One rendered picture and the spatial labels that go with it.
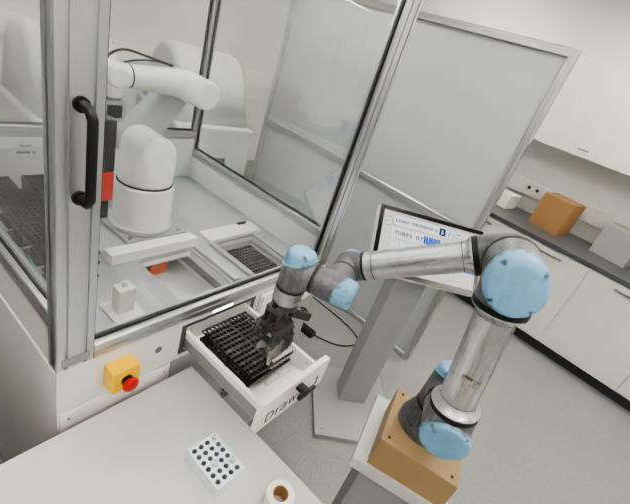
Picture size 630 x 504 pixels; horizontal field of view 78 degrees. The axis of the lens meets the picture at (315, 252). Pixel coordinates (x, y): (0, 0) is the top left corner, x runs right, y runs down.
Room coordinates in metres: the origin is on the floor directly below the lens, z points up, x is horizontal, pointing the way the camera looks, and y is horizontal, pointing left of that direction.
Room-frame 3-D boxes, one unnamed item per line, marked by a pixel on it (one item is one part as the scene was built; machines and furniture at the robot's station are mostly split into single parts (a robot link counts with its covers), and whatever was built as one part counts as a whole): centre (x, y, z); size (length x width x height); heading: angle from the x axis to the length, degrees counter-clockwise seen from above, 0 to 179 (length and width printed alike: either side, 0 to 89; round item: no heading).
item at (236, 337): (0.90, 0.10, 0.87); 0.22 x 0.18 x 0.06; 60
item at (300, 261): (0.83, 0.03, 1.24); 0.09 x 0.08 x 0.11; 77
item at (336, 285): (0.82, -0.07, 1.24); 0.11 x 0.11 x 0.08; 77
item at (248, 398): (0.91, 0.11, 0.86); 0.40 x 0.26 x 0.06; 60
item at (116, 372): (0.67, 0.36, 0.88); 0.07 x 0.05 x 0.07; 150
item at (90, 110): (0.58, 0.41, 1.45); 0.05 x 0.03 x 0.19; 60
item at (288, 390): (0.80, -0.07, 0.87); 0.29 x 0.02 x 0.11; 150
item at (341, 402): (1.67, -0.48, 0.51); 0.50 x 0.45 x 1.02; 11
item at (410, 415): (0.85, -0.47, 0.91); 0.15 x 0.15 x 0.10
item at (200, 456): (0.59, 0.06, 0.78); 0.12 x 0.08 x 0.04; 58
